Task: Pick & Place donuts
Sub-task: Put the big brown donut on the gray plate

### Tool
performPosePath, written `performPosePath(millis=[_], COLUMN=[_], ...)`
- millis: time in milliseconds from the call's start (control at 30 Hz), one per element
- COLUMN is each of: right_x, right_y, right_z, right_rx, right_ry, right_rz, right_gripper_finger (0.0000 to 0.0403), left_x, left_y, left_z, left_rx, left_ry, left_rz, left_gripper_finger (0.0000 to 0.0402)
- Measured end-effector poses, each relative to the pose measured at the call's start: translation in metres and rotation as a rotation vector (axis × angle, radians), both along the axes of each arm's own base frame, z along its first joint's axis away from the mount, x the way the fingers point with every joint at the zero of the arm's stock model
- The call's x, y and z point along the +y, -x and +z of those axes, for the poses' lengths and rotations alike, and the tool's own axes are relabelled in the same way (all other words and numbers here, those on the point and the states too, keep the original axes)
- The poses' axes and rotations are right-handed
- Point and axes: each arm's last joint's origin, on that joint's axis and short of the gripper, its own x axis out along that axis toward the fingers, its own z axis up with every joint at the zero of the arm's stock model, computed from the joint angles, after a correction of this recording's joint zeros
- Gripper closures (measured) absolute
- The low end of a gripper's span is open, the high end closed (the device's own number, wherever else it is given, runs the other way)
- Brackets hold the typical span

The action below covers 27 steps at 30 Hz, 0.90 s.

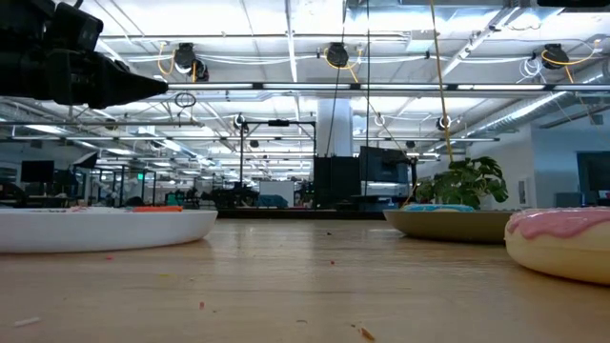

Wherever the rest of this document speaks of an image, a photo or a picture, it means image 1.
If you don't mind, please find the silver air duct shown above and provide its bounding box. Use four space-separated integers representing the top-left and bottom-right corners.
342 0 549 35

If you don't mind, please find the black computer monitor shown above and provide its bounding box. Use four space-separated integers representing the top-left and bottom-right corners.
20 159 55 183

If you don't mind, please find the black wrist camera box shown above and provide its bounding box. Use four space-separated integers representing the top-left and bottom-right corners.
45 2 105 52

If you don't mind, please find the large light blue donut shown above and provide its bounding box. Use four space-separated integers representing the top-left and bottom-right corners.
401 203 477 213

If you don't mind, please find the black cabinet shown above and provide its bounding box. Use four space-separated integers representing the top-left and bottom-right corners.
313 154 362 210

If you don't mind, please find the green potted plant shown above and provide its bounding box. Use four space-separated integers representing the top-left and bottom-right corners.
415 155 510 211

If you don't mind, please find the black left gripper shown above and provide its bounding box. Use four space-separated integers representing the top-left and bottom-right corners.
47 49 169 111

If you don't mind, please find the dark office machine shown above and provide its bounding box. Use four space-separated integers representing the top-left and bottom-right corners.
358 145 412 197

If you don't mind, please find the black lamp shade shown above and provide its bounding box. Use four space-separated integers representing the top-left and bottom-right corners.
71 151 100 170

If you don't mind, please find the pink frosted donut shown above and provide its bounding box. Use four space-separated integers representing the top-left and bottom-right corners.
503 206 610 286

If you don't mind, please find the yellow hanging rope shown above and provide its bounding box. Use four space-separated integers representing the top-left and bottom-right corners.
428 0 455 163

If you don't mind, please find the white building pillar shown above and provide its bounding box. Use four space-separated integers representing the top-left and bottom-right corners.
315 98 355 158

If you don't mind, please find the black gantry frame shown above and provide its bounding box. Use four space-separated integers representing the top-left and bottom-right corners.
239 119 317 201

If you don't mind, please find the tan round plate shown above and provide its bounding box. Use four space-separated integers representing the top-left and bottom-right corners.
383 209 519 244

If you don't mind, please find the black hanging cable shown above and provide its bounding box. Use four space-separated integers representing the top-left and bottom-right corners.
364 0 372 197

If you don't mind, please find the black ceiling cable reel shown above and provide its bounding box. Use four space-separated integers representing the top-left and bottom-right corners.
172 41 211 82
325 41 351 69
540 42 571 71

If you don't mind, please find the black cable loop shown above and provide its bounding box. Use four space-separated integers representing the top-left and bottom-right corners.
173 91 197 109

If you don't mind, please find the white board panel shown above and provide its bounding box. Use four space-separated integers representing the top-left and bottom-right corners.
258 180 295 209

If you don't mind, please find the long ceiling light bar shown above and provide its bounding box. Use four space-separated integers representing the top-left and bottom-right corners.
161 81 610 92

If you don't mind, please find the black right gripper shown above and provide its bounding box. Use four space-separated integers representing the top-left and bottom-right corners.
537 0 610 8

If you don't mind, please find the grey box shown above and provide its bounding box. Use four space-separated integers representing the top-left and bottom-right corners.
554 192 585 209

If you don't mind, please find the white round plate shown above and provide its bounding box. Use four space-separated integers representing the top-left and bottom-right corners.
0 206 219 254

